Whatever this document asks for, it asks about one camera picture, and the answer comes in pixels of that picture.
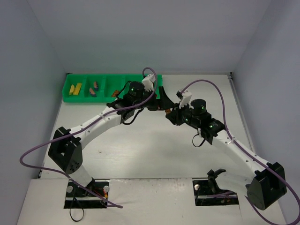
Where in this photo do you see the purple lego brick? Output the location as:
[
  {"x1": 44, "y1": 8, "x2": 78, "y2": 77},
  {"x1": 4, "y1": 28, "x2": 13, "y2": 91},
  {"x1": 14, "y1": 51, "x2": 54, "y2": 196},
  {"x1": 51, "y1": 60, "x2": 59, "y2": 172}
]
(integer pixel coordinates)
[{"x1": 89, "y1": 88, "x2": 97, "y2": 98}]

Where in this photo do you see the yellow long lego plate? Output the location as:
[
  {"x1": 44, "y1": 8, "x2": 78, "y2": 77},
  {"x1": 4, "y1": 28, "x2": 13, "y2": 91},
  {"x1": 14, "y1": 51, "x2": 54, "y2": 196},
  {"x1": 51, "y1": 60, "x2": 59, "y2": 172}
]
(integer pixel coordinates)
[{"x1": 73, "y1": 82, "x2": 82, "y2": 96}]

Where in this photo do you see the yellow rounded lego brick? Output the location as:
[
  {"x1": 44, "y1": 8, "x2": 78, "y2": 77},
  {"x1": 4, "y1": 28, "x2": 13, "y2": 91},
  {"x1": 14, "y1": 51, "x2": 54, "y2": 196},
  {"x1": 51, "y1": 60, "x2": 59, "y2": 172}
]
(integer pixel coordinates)
[{"x1": 69, "y1": 84, "x2": 75, "y2": 95}]

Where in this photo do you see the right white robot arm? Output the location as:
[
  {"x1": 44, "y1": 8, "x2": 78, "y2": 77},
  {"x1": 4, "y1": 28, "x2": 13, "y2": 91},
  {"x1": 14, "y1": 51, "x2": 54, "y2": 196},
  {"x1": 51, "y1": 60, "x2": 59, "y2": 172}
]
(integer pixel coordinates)
[{"x1": 166, "y1": 99, "x2": 287, "y2": 210}]

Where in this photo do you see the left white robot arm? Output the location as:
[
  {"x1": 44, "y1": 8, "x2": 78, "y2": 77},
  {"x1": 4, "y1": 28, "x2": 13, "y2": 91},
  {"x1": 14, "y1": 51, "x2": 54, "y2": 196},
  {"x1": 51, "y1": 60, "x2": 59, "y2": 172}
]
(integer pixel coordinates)
[{"x1": 48, "y1": 82, "x2": 174, "y2": 189}]

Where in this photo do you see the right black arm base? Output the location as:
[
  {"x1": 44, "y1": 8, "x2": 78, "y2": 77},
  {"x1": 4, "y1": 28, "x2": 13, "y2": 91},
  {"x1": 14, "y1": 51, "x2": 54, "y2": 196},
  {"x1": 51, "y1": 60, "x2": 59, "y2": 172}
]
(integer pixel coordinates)
[{"x1": 192, "y1": 180, "x2": 239, "y2": 206}]

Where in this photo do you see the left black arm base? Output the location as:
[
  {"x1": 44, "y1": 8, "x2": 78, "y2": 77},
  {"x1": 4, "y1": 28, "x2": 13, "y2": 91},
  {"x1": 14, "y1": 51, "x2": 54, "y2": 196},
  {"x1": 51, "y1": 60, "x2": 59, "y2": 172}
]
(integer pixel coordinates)
[{"x1": 64, "y1": 180, "x2": 109, "y2": 209}]

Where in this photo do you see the green five-compartment bin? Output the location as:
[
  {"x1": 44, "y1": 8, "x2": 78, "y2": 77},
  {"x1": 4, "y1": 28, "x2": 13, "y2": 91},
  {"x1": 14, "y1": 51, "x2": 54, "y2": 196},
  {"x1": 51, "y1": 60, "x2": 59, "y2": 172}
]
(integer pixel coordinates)
[{"x1": 62, "y1": 74, "x2": 164, "y2": 104}]

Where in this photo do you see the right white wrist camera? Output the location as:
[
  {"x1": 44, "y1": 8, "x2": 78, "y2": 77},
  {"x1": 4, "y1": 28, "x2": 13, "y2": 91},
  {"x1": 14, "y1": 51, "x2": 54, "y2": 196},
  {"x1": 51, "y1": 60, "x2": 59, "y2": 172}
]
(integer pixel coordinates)
[{"x1": 176, "y1": 90, "x2": 192, "y2": 109}]

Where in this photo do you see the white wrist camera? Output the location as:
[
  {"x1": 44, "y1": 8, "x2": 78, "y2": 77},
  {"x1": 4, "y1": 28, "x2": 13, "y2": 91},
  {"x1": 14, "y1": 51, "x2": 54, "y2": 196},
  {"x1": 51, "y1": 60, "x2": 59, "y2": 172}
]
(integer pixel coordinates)
[
  {"x1": 176, "y1": 90, "x2": 192, "y2": 109},
  {"x1": 142, "y1": 74, "x2": 156, "y2": 92}
]

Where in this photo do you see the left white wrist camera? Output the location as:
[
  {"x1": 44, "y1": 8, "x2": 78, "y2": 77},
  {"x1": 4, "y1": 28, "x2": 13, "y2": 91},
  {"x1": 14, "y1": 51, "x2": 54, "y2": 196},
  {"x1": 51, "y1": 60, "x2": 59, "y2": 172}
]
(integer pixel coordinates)
[{"x1": 142, "y1": 74, "x2": 156, "y2": 92}]

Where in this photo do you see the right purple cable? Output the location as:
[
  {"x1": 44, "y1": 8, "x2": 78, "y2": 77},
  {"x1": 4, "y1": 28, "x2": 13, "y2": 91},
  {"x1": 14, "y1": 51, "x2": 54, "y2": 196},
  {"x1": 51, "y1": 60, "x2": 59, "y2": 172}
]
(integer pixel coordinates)
[{"x1": 180, "y1": 79, "x2": 300, "y2": 225}]

